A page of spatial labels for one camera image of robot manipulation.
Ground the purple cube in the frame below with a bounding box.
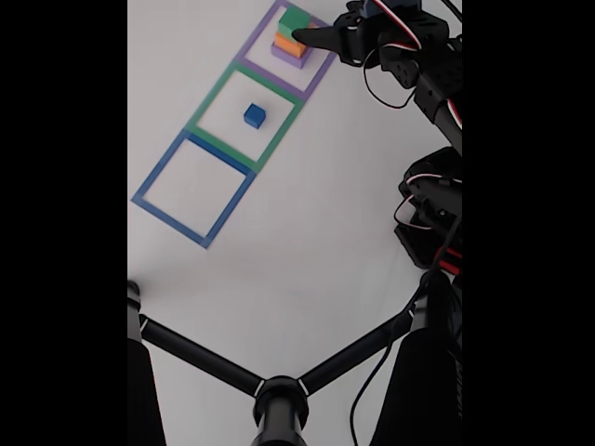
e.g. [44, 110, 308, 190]
[271, 39, 311, 71]

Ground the black tripod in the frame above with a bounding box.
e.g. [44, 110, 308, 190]
[127, 271, 463, 446]

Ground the green cube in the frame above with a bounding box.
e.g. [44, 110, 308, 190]
[278, 5, 311, 41]

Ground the red clamp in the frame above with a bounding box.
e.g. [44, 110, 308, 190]
[436, 246, 463, 275]

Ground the red white servo cable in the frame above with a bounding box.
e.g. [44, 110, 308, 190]
[392, 174, 463, 231]
[362, 0, 463, 131]

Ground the gripper camera board, blue mount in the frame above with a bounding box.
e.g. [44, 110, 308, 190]
[363, 0, 422, 18]

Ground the blue tape square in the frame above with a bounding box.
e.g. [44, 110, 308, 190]
[131, 128, 257, 250]

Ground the orange cube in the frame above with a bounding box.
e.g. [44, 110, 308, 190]
[273, 22, 320, 59]

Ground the green tape square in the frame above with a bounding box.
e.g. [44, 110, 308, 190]
[184, 58, 306, 174]

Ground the small blue cube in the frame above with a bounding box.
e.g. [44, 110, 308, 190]
[243, 102, 267, 128]

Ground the purple tape square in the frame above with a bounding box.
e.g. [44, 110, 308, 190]
[235, 0, 338, 101]

